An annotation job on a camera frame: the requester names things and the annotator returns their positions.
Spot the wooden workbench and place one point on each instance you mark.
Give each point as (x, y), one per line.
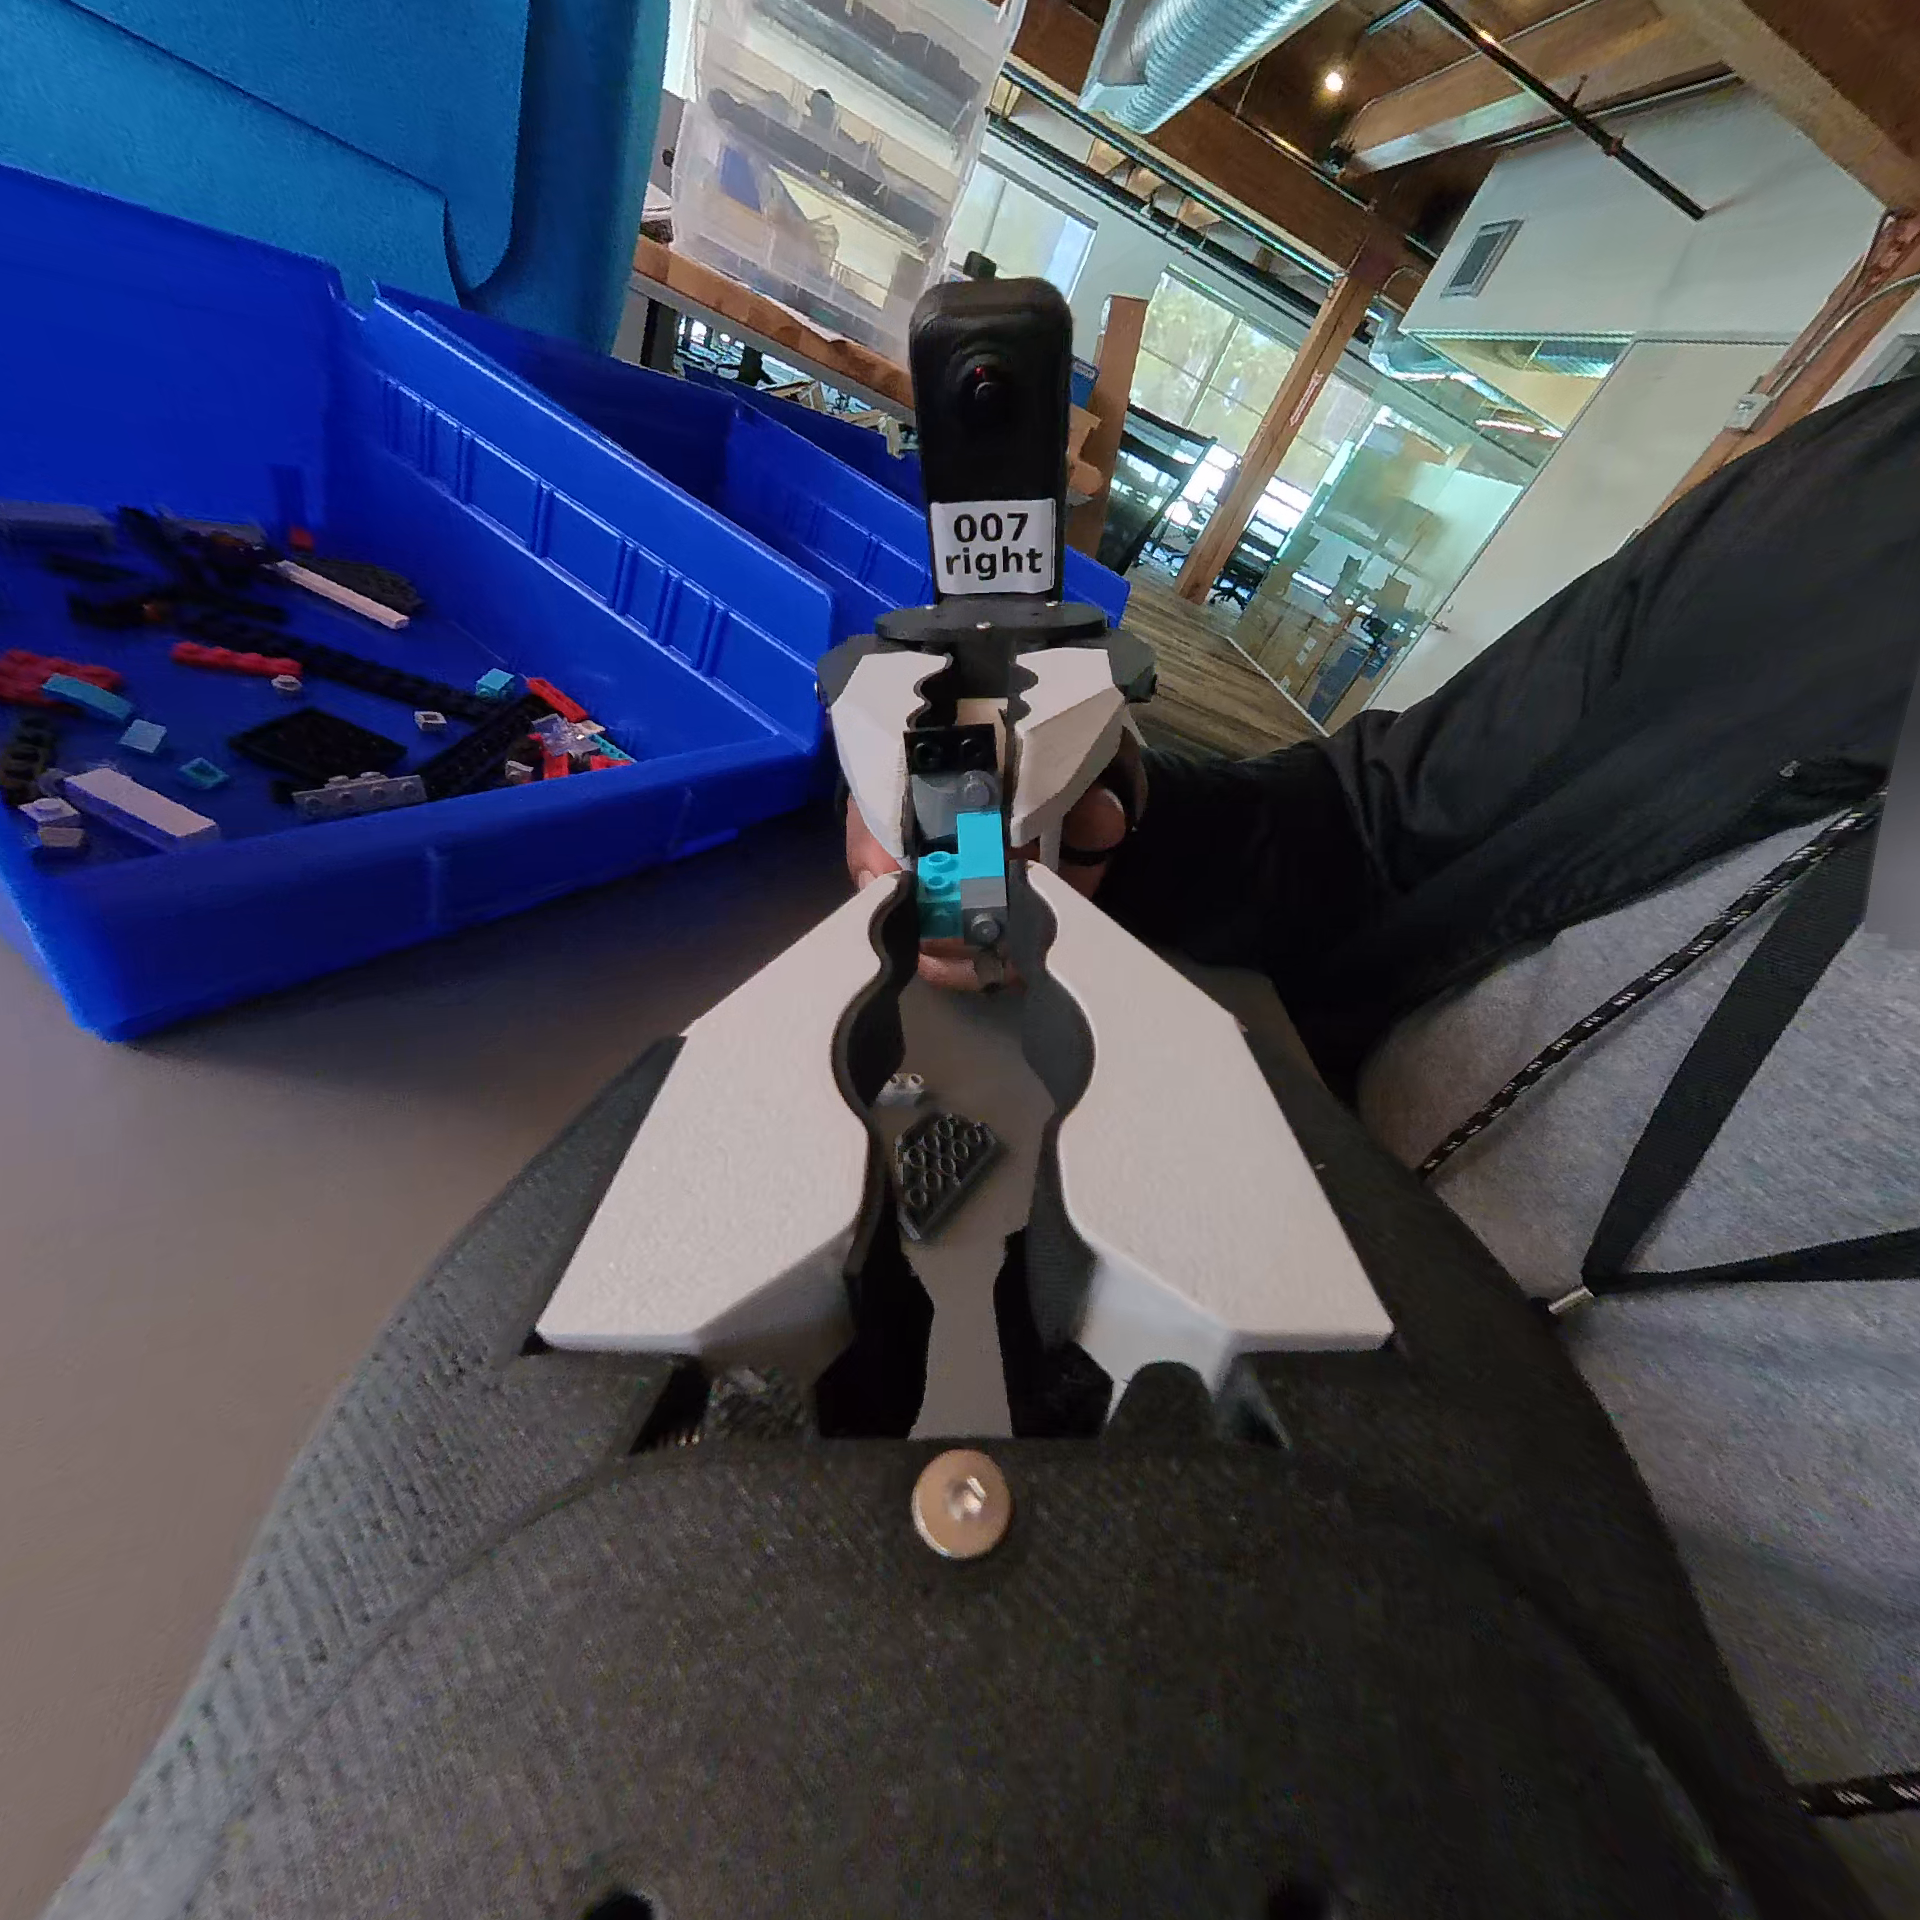
(722, 300)

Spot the clear plastic drawer unit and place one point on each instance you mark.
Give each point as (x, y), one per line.
(842, 151)

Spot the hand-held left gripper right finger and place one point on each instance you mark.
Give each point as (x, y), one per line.
(1200, 1201)

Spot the grey desk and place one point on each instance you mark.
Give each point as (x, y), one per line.
(300, 1201)

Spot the pile of mixed toy bricks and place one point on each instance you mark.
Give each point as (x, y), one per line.
(324, 742)

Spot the small toy brick assembly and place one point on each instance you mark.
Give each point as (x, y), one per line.
(961, 856)

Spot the silver ventilation duct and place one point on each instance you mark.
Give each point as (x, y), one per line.
(1200, 60)

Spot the person's right forearm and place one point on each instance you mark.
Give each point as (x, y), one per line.
(1501, 751)

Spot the person's right hand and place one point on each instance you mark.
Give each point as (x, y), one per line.
(872, 856)

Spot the narrow blue plastic bin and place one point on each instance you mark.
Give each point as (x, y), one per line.
(842, 509)

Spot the large blue plastic bin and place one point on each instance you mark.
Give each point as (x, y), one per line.
(452, 481)

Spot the person's grey sweater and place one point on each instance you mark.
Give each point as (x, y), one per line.
(1726, 1424)

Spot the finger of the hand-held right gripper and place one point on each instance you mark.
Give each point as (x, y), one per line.
(872, 735)
(1074, 735)

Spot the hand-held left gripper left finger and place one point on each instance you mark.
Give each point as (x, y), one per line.
(722, 1201)

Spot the wooden post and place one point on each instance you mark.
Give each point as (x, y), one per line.
(1291, 407)

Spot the dark grey wedge plate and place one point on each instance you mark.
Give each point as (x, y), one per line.
(946, 1173)

